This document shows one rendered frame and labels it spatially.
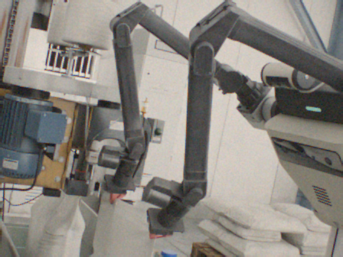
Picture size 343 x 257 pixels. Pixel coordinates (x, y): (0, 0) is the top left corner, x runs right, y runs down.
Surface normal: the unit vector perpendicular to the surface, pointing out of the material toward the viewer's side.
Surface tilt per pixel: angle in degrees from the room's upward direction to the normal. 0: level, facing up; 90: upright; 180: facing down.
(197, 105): 120
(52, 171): 90
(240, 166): 90
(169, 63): 90
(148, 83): 90
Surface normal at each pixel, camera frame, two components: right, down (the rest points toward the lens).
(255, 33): 0.07, 0.52
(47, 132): 0.76, 0.18
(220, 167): 0.43, 0.13
